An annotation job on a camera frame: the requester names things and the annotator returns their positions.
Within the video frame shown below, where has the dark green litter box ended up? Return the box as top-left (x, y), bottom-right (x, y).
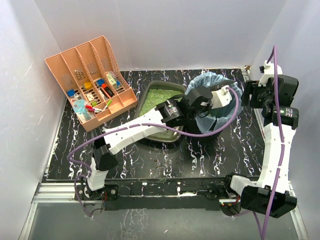
top-left (134, 79), bottom-right (187, 145)

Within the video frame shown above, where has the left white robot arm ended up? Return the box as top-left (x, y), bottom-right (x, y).
top-left (86, 86), bottom-right (216, 191)

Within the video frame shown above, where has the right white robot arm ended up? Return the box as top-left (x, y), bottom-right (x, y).
top-left (224, 74), bottom-right (299, 219)

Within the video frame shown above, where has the green white eraser pack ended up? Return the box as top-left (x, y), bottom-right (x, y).
top-left (106, 72), bottom-right (121, 89)

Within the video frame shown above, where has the green cap marker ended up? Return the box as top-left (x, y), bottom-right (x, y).
top-left (103, 99), bottom-right (113, 111)

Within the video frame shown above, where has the orange black highlighter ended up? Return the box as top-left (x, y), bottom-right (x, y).
top-left (101, 83), bottom-right (114, 98)

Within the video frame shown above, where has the peach plastic file organizer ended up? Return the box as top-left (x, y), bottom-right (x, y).
top-left (45, 36), bottom-right (138, 132)

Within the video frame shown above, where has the yellow pencil sharpener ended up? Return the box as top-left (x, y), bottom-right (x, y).
top-left (82, 81), bottom-right (92, 91)

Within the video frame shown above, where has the light blue correction tape pack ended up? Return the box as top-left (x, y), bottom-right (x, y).
top-left (73, 99), bottom-right (91, 124)

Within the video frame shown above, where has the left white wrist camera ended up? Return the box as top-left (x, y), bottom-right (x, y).
top-left (211, 85), bottom-right (232, 109)

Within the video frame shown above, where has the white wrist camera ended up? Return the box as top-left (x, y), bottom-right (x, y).
top-left (211, 85), bottom-right (232, 109)
top-left (258, 60), bottom-right (275, 87)

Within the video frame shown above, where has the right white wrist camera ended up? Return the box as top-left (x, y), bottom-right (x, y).
top-left (258, 60), bottom-right (275, 87)

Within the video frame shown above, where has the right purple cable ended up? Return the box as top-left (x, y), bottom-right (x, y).
top-left (232, 45), bottom-right (286, 240)

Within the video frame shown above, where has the purple cable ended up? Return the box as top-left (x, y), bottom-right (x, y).
top-left (232, 45), bottom-right (286, 240)
top-left (67, 86), bottom-right (240, 219)

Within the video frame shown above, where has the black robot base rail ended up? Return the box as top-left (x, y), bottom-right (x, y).
top-left (74, 177), bottom-right (242, 216)

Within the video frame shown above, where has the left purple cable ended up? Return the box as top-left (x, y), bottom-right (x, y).
top-left (67, 86), bottom-right (240, 219)

